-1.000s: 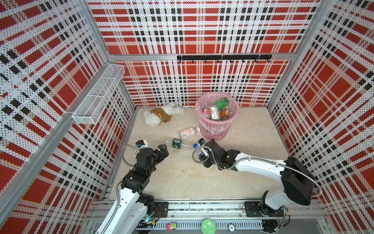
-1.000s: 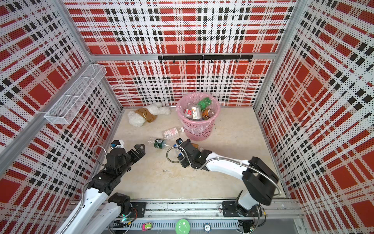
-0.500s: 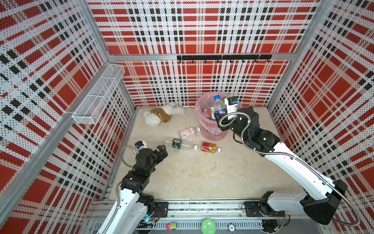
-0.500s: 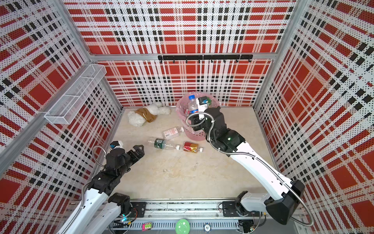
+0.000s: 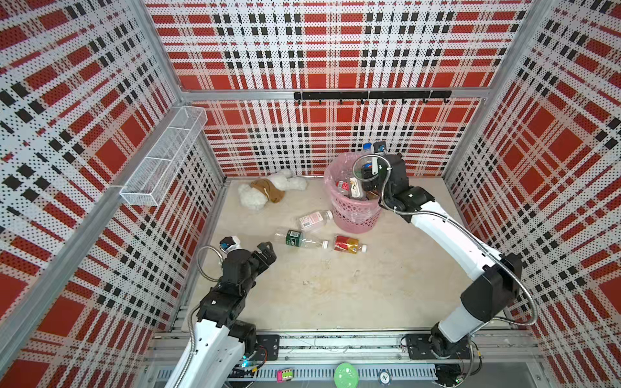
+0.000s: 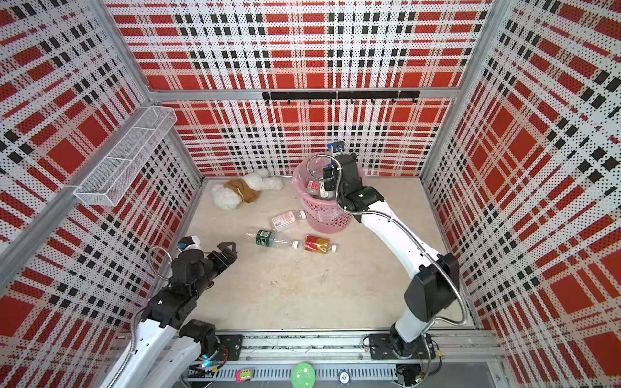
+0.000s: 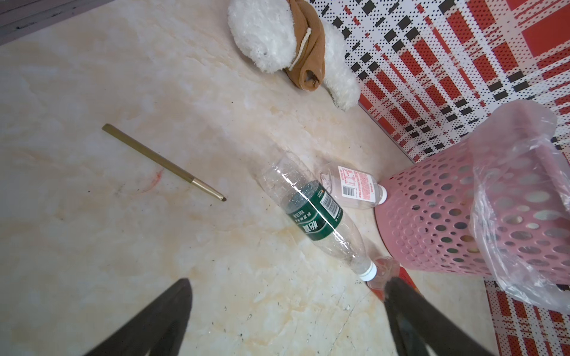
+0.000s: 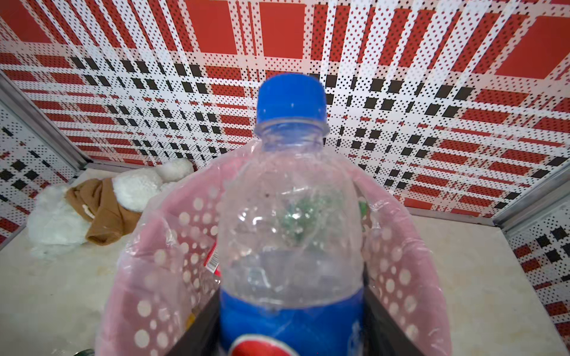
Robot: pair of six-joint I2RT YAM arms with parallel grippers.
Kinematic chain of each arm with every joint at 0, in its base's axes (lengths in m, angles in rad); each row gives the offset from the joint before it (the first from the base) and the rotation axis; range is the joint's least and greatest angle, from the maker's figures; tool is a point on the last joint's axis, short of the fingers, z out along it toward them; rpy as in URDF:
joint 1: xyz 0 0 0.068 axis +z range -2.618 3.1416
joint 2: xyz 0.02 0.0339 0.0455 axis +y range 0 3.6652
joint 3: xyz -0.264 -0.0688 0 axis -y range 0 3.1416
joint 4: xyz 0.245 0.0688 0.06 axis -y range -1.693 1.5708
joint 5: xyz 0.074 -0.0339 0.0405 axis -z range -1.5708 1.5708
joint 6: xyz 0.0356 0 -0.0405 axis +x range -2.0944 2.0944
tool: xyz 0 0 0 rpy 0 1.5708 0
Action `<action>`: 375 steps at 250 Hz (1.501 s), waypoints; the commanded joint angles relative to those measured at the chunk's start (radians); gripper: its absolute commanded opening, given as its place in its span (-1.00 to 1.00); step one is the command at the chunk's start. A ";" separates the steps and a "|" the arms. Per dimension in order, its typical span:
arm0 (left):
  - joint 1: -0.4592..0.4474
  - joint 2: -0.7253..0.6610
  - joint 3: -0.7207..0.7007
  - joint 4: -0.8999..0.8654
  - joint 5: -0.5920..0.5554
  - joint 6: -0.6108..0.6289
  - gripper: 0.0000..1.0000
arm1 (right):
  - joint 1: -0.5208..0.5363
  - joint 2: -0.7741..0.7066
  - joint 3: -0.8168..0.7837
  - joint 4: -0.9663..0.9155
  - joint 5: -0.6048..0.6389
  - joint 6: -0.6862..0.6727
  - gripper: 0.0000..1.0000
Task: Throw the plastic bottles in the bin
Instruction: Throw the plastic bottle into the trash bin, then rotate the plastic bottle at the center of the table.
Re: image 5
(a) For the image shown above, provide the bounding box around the clear bottle green label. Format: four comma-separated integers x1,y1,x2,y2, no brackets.
274,228,329,249

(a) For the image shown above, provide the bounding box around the clear bottle pink label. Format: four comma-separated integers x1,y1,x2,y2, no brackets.
298,210,333,233

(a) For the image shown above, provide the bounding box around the red yellow label bottle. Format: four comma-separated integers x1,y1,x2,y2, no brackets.
333,235,367,255

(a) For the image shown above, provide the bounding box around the pepsi label clear bottle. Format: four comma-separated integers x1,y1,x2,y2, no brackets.
360,142,376,179

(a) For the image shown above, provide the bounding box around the white label tea bottle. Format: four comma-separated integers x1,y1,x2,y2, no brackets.
349,177,365,200

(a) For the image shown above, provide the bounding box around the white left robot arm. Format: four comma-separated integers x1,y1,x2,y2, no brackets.
167,236,277,387

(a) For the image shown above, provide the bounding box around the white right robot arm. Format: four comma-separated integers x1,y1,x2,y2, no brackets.
364,154,539,359

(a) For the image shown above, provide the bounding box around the pink perforated waste bin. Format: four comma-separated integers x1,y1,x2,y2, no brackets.
323,152,384,234

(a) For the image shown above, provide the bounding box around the clear plastic bin liner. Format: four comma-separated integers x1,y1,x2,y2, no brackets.
323,152,384,224

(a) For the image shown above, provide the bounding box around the white plush toy brown scarf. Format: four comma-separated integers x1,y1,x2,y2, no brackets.
238,169,307,211

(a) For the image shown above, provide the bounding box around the pink small device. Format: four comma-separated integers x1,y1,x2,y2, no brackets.
277,369,294,383

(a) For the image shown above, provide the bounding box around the green round button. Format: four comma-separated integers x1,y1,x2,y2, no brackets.
333,363,359,388

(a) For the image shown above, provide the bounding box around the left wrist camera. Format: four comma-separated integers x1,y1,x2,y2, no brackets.
219,235,242,254

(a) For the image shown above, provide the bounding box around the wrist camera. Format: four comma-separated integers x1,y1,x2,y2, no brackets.
371,141,388,176
219,235,242,254

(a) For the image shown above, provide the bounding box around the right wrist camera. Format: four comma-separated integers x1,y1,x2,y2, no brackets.
371,141,388,176

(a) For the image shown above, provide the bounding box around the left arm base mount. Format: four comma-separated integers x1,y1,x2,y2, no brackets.
229,322,281,378

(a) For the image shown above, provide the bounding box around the black wall hook rail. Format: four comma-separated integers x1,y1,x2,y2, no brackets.
293,90,453,102

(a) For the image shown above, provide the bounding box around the white wire mesh shelf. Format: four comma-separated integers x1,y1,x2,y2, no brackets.
120,106,207,207

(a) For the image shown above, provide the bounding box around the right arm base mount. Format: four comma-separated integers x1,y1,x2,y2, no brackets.
399,324,483,387

